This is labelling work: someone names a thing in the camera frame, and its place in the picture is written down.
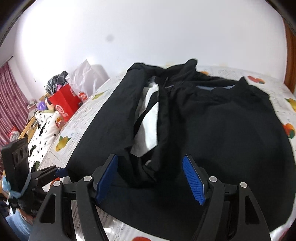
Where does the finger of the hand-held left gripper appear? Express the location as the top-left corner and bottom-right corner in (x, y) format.
(31, 166), (68, 186)

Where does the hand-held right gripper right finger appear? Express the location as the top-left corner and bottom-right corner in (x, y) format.
(182, 154), (271, 241)

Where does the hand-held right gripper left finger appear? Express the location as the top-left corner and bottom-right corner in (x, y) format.
(29, 154), (119, 241)

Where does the black jacket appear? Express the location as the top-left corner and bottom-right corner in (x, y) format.
(66, 59), (295, 240)

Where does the person's left forearm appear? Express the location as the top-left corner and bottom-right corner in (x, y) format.
(5, 207), (34, 241)

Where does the red snack packet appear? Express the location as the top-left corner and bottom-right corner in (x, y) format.
(8, 126), (22, 140)

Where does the white black-spotted pillow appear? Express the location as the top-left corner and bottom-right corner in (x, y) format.
(28, 110), (63, 172)

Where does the fruit printed bed sheet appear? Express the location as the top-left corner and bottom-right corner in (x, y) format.
(38, 64), (296, 241)

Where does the red patterned curtain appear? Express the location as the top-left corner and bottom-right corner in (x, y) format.
(0, 61), (30, 145)

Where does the white black-striped garment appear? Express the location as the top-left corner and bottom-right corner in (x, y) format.
(130, 82), (162, 156)

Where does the red paper bag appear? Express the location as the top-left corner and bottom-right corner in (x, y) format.
(47, 83), (82, 122)

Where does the dark plaid cloth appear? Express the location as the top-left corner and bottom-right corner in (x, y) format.
(44, 71), (70, 95)

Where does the white plastic bag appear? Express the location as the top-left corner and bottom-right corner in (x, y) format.
(68, 59), (110, 98)

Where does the wooden bed rail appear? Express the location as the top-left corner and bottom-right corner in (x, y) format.
(18, 116), (37, 139)

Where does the light blue strap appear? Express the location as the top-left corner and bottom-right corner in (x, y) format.
(2, 174), (31, 200)

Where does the brown wooden door frame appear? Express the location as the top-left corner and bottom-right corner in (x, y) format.
(283, 20), (296, 93)

